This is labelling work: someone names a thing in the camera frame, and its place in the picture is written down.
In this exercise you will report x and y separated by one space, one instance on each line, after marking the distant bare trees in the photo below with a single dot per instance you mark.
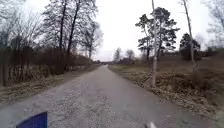
123 55

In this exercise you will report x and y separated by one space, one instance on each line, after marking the grey asphalt path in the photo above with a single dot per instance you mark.
100 96

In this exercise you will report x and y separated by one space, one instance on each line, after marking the pale birch tree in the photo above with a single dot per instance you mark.
154 63

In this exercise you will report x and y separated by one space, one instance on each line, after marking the row of bare trees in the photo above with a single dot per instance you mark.
66 30

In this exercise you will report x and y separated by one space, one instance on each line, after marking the tall pine tree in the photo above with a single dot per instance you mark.
165 30

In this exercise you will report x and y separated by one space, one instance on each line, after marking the dark brown hedge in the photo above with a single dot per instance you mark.
43 63

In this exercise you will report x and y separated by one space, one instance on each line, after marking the brown grass verge with leaves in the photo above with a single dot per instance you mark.
180 83

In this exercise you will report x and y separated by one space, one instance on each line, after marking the robot's own part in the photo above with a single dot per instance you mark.
151 125

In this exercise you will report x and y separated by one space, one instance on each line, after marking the dark pine tree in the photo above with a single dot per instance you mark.
185 46

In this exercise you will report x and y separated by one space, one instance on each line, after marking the thin bare tree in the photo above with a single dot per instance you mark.
190 36

